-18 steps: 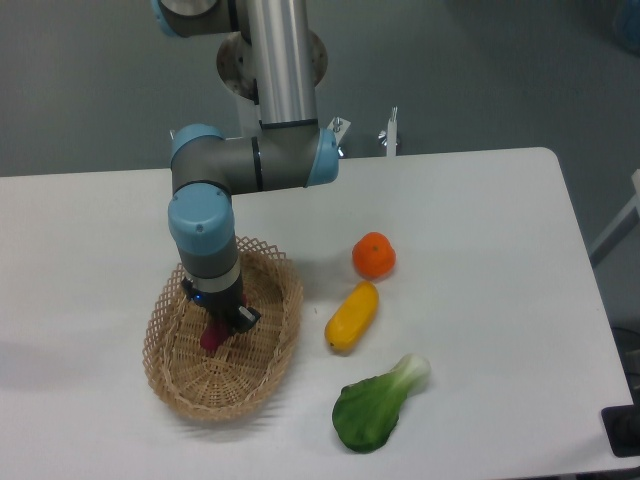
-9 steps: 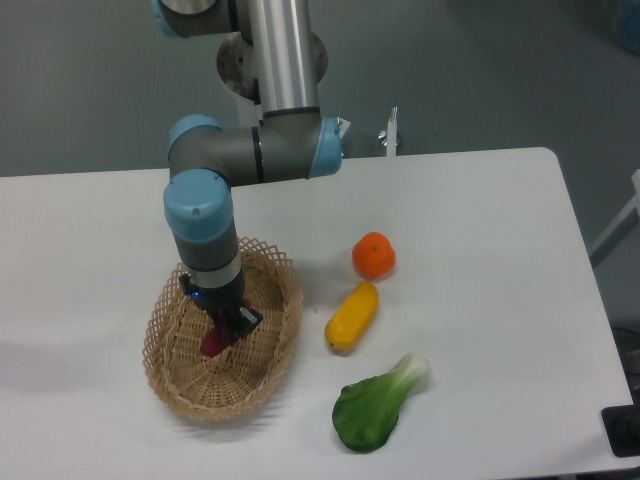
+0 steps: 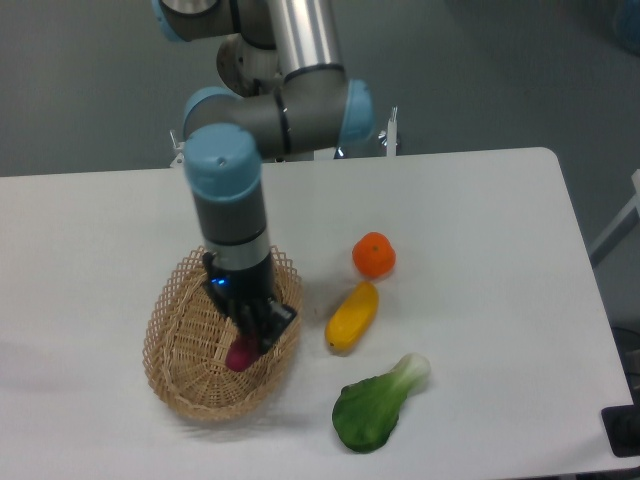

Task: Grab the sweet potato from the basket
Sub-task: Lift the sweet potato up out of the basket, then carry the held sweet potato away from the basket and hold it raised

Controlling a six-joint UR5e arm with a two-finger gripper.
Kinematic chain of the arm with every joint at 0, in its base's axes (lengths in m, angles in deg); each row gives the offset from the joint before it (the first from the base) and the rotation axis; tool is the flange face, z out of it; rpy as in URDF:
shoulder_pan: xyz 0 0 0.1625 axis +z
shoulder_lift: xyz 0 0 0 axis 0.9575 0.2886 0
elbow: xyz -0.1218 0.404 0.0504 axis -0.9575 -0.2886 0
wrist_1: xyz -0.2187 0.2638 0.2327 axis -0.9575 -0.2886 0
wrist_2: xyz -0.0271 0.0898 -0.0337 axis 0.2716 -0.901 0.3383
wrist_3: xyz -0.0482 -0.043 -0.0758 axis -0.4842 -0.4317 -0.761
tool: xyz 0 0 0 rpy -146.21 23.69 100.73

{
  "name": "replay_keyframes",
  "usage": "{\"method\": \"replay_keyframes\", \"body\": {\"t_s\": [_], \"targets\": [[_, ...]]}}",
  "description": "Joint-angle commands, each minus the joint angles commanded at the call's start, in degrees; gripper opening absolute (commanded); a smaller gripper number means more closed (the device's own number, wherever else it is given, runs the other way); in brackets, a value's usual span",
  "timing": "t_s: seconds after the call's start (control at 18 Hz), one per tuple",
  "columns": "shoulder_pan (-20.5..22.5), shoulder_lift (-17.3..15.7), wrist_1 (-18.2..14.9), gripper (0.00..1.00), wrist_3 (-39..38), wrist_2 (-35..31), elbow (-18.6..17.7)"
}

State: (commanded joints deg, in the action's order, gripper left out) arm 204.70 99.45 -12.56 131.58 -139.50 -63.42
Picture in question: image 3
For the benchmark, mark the purple sweet potato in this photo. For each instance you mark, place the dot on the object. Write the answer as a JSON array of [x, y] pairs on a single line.
[[242, 353]]

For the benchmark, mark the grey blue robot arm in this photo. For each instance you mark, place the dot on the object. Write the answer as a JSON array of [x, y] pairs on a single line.
[[302, 101]]

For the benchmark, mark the woven wicker basket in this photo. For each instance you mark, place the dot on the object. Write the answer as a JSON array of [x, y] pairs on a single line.
[[185, 348]]

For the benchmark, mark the white frame at right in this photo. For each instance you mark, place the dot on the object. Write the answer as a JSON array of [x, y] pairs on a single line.
[[618, 228]]

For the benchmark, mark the green bok choy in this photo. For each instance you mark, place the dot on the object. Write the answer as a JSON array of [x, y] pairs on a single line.
[[367, 412]]

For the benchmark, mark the orange tangerine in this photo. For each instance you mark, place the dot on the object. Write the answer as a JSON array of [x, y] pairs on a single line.
[[373, 255]]

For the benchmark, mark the white clamp bracket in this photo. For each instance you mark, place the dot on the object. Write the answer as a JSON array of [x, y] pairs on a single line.
[[389, 138]]

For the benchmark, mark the yellow mango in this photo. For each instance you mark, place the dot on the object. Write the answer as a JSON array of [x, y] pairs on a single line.
[[352, 318]]

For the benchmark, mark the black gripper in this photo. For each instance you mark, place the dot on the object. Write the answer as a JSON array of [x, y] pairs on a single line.
[[247, 297]]

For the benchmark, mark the black device at edge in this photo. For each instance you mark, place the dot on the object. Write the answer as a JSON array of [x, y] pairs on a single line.
[[622, 428]]

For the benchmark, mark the blue object top right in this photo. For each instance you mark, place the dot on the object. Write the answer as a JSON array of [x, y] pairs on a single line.
[[626, 25]]

